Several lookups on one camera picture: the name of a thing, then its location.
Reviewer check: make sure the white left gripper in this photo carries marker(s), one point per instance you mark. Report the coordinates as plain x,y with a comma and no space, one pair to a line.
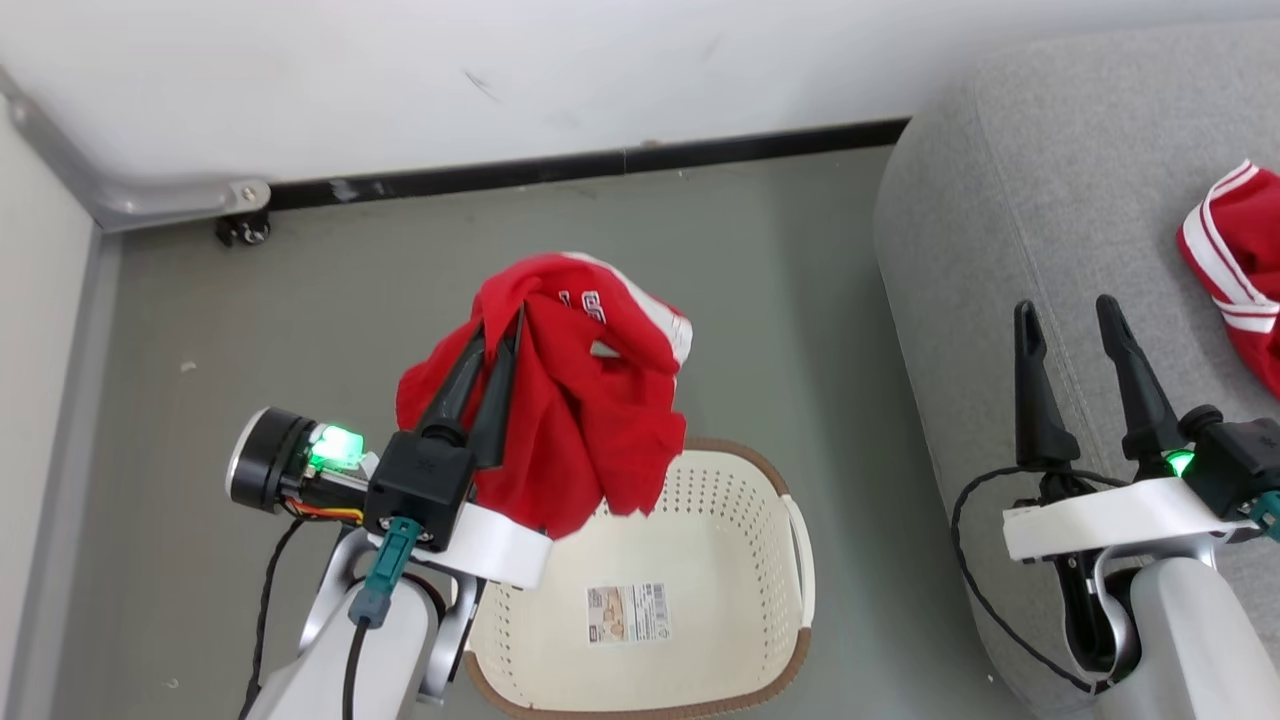
500,550

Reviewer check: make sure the teal camera connector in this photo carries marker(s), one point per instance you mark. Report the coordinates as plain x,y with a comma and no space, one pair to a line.
385,580
1268,515

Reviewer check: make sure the black silver left gripper motor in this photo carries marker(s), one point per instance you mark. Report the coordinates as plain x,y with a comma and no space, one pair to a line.
268,460

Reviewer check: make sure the black baseboard strip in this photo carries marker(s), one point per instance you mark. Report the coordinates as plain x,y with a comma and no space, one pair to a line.
600,163

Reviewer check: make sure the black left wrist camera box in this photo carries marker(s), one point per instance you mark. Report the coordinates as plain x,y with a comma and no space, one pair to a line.
415,490

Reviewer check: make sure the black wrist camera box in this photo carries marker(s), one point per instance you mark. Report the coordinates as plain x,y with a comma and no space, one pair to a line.
1235,460
415,490

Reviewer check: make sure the grey metal partition frame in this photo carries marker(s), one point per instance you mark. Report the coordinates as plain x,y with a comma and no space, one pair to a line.
170,200

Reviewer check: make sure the red jersey with number 23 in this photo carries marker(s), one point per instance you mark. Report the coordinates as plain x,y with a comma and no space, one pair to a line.
580,430

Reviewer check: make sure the paper label sticker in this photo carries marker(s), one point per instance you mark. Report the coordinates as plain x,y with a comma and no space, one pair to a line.
628,612

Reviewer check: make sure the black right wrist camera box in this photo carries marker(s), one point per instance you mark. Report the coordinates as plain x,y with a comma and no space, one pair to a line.
1235,460

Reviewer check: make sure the teal left camera connector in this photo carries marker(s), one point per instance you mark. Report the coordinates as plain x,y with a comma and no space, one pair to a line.
385,580

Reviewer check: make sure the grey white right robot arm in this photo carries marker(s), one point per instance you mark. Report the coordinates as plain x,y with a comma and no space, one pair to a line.
1190,640

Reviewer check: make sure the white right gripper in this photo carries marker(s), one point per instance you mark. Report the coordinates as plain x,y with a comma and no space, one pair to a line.
1100,515

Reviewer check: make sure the teal right camera connector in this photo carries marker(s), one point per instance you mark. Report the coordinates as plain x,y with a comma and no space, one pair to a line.
1268,515

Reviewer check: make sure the black caster wheel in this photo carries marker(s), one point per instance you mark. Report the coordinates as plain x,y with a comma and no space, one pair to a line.
245,230

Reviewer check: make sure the grey fabric sofa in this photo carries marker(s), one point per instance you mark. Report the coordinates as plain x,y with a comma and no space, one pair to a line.
1000,220

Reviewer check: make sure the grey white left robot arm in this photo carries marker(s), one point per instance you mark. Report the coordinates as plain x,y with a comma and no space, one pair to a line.
320,680

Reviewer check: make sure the red shorts with white stripes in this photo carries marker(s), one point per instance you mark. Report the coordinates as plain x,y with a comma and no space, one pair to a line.
1245,250

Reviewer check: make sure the cream perforated laundry basket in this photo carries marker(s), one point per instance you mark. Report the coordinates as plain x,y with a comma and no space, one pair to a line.
720,560

